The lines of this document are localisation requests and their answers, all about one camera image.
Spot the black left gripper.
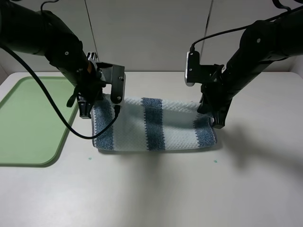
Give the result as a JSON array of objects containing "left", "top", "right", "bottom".
[{"left": 68, "top": 52, "right": 106, "bottom": 118}]

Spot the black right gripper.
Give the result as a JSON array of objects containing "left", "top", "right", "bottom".
[{"left": 197, "top": 64, "right": 232, "bottom": 129}]

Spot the blue white striped towel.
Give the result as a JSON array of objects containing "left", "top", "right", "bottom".
[{"left": 92, "top": 97, "right": 217, "bottom": 154}]

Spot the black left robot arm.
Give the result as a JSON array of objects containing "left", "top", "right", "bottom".
[{"left": 0, "top": 0, "right": 106, "bottom": 119}]

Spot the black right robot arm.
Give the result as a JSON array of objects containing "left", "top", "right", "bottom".
[{"left": 198, "top": 7, "right": 303, "bottom": 129}]

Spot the green plastic tray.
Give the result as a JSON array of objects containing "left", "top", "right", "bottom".
[{"left": 0, "top": 77, "right": 68, "bottom": 167}]

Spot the black left camera cable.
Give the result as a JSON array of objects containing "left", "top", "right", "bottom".
[{"left": 0, "top": 0, "right": 122, "bottom": 140}]

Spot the black camera cable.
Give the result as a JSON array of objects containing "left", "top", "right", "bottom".
[
  {"left": 189, "top": 0, "right": 303, "bottom": 54},
  {"left": 0, "top": 0, "right": 122, "bottom": 140}
]

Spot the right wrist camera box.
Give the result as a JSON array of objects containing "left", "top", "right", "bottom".
[{"left": 184, "top": 51, "right": 201, "bottom": 87}]

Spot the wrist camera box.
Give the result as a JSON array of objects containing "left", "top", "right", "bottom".
[
  {"left": 184, "top": 51, "right": 201, "bottom": 87},
  {"left": 97, "top": 62, "right": 126, "bottom": 105}
]

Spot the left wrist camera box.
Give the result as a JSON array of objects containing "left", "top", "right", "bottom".
[{"left": 97, "top": 62, "right": 126, "bottom": 105}]

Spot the black right camera cable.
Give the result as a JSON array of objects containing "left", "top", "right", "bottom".
[{"left": 189, "top": 0, "right": 303, "bottom": 54}]

